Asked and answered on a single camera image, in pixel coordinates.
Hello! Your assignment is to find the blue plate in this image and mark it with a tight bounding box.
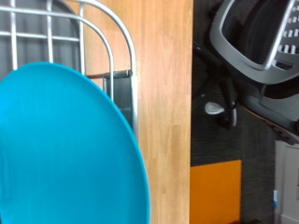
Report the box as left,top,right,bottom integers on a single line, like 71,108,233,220
0,61,151,224

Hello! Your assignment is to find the dark grey cutlery holder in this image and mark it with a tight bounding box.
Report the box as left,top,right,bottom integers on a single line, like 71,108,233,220
102,70,135,127

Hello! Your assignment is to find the orange floor panel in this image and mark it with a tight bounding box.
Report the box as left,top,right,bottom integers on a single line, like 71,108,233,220
190,160,243,224

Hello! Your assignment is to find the grey mesh office chair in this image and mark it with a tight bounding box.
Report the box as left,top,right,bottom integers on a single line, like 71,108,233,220
192,0,299,146

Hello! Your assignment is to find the white cabinet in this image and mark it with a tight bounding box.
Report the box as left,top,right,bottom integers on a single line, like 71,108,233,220
273,139,299,224

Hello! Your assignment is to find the steel wire dish rack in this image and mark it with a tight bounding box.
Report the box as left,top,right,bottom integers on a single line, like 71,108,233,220
0,0,139,141

